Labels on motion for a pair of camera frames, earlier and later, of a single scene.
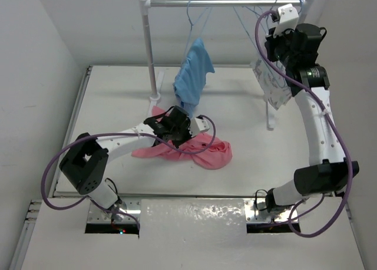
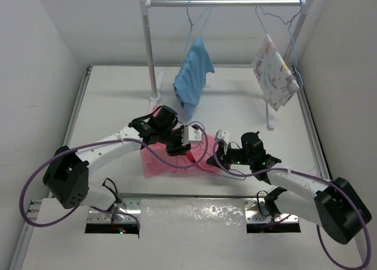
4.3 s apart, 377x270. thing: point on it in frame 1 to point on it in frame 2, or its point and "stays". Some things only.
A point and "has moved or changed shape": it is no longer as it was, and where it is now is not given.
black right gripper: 271,41 to 223,158
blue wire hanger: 267,22 to 230,175
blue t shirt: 191,79 stays
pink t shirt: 218,156 has moved or changed shape
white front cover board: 194,234 stays
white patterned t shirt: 273,82 stays
